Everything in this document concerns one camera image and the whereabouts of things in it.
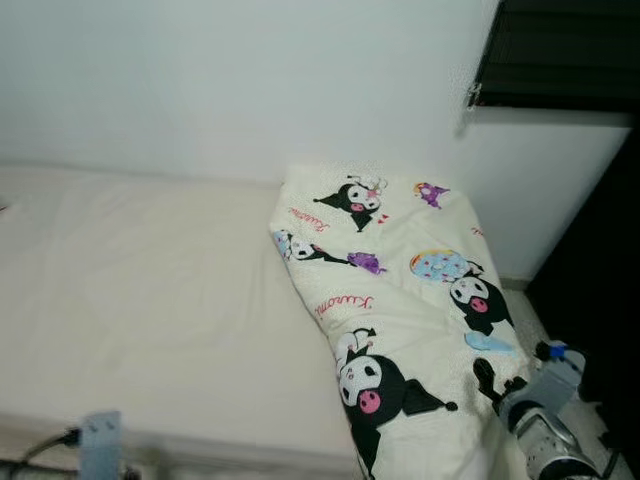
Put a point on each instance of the cream cartoon print quilt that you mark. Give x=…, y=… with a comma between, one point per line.
x=400, y=300

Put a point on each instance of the black window blind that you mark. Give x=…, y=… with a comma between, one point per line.
x=560, y=50

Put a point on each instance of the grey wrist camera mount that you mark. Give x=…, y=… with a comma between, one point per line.
x=555, y=385
x=100, y=445

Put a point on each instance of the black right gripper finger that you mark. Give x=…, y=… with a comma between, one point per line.
x=487, y=382
x=517, y=384

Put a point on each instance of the cream sheeted bed mattress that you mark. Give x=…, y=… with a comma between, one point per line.
x=150, y=300

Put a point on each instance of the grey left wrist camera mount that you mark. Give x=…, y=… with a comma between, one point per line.
x=100, y=445

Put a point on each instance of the black cabinet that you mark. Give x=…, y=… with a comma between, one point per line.
x=600, y=280

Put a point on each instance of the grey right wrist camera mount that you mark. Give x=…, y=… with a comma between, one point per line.
x=555, y=385

